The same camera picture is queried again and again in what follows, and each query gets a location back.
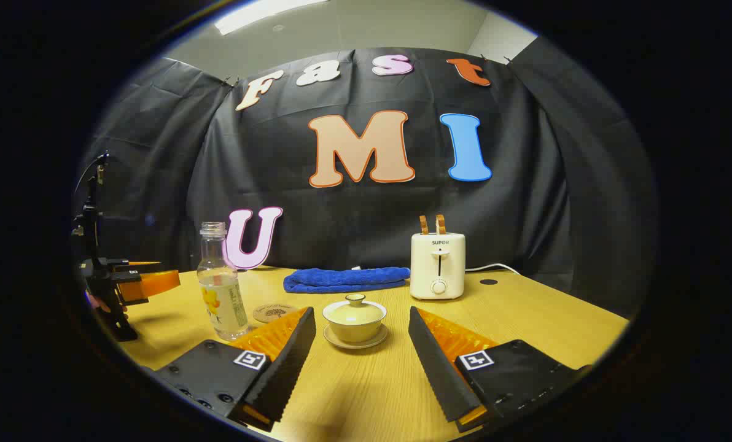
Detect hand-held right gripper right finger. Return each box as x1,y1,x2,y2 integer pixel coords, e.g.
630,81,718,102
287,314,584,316
408,306,594,433

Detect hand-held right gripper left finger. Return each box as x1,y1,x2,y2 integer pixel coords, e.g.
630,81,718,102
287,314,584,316
154,306,317,432

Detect round cork coaster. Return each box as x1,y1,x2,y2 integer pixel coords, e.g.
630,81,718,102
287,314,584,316
253,303,299,324

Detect cream ceramic teacup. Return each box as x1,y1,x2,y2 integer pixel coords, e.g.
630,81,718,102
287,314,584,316
322,307,387,343

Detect cream teacup lid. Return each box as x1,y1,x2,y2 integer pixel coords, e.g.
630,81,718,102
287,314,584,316
323,293,386,326

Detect cream ceramic saucer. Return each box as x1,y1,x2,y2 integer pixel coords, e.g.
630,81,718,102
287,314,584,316
323,324,389,351

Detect blue folded towel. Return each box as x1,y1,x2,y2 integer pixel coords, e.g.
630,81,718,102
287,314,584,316
283,266,411,294

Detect cream toaster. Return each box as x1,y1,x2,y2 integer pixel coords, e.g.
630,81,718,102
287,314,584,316
410,232,467,301

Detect black backdrop cloth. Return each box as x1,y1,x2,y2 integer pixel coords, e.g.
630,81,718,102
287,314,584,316
74,46,658,320

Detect white power cable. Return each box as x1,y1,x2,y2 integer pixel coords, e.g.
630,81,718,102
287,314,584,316
464,263,521,276

